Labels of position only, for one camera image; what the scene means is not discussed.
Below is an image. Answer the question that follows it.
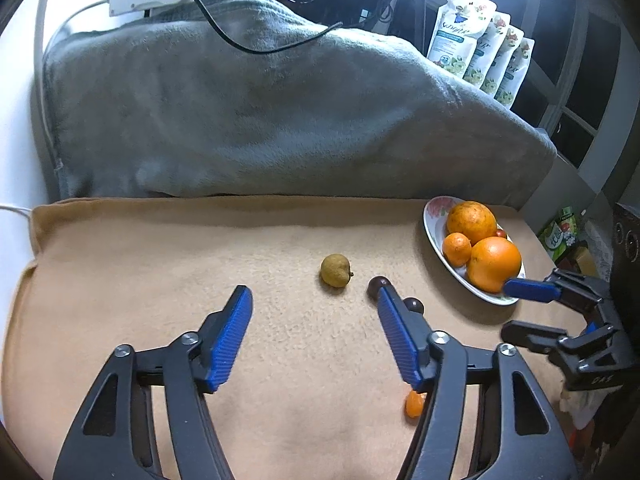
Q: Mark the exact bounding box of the mottled orange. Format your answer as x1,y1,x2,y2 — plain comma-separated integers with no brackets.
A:
446,201,498,246

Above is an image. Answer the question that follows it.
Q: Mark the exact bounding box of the brown longan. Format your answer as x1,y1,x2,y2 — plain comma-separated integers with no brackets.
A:
320,254,355,288

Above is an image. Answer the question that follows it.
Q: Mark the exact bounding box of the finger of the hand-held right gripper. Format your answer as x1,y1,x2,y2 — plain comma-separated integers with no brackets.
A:
501,320,581,358
502,268,613,313

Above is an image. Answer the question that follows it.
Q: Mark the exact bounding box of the black power cable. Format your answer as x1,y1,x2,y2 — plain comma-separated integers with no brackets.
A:
177,0,343,54

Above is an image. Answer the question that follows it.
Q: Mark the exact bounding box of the white floral plate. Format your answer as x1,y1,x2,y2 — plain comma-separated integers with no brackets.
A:
423,196,527,307

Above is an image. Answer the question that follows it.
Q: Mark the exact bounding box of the beige fluffy cloth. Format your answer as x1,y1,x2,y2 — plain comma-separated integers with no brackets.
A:
559,382,601,431

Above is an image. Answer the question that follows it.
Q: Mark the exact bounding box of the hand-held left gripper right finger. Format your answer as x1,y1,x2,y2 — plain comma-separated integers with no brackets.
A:
376,285,578,480

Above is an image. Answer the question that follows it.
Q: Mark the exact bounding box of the large smooth orange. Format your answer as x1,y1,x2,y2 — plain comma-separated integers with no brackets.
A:
467,236,522,293

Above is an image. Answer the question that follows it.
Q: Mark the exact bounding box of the small mandarin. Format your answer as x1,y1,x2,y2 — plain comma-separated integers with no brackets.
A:
442,232,473,268

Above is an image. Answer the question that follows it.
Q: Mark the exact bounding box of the grey fleece blanket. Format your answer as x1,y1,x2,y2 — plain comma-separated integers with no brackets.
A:
42,0,558,211

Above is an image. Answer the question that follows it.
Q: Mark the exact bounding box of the tiny orange kumquat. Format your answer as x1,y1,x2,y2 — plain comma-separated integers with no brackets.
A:
405,391,427,419

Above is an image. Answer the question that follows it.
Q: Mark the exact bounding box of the tan fleece blanket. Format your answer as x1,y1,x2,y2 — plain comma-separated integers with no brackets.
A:
0,195,566,480

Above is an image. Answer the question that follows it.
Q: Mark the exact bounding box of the black speaker box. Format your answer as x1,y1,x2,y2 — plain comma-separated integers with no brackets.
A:
610,202,640,283

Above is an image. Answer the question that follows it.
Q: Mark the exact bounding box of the green carton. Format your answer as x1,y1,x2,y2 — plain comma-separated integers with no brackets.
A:
539,205,579,252

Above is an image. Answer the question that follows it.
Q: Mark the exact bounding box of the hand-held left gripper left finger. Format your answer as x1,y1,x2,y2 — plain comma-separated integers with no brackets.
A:
52,285,254,480

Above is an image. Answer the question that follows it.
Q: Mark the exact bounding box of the white green refill pouch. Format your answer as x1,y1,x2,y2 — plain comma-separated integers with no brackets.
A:
480,27,525,96
427,0,498,68
494,39,535,109
462,12,511,83

